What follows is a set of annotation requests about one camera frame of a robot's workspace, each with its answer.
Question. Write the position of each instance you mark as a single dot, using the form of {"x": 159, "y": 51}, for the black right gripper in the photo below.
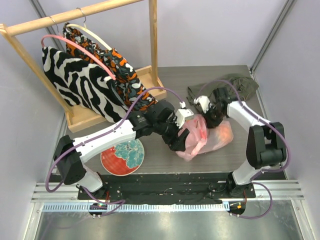
{"x": 213, "y": 116}

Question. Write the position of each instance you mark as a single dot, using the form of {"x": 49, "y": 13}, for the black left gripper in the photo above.
{"x": 175, "y": 142}

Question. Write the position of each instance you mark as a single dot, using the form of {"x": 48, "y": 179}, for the pink plastic bag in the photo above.
{"x": 202, "y": 140}

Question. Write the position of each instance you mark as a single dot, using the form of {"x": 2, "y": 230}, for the olive green cloth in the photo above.
{"x": 245, "y": 86}

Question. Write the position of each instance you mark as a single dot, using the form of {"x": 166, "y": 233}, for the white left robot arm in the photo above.
{"x": 161, "y": 118}

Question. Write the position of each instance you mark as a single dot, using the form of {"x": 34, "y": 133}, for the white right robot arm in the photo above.
{"x": 265, "y": 146}

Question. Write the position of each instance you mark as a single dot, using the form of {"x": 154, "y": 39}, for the red and teal plate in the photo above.
{"x": 124, "y": 158}

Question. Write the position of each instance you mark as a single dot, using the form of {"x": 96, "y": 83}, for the orange black patterned garment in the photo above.
{"x": 128, "y": 85}

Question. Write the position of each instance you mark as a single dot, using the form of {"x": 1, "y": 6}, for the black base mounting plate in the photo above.
{"x": 172, "y": 189}

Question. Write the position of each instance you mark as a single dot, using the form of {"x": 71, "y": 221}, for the wooden clothes rack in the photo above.
{"x": 77, "y": 117}

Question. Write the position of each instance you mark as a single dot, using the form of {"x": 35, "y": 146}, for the black white zebra garment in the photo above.
{"x": 84, "y": 84}

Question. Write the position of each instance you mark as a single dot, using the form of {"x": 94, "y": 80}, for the pink plastic hanger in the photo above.
{"x": 81, "y": 49}

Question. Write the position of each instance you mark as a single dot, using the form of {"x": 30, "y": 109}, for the cream plastic hanger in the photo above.
{"x": 89, "y": 32}

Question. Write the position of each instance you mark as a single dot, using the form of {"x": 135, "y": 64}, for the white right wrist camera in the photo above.
{"x": 202, "y": 104}

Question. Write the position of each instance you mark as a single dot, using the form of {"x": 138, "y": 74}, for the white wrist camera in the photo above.
{"x": 183, "y": 114}
{"x": 202, "y": 104}

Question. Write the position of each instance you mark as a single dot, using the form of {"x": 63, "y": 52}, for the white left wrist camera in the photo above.
{"x": 183, "y": 114}

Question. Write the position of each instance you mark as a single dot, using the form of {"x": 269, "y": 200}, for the white perforated cable tray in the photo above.
{"x": 132, "y": 208}

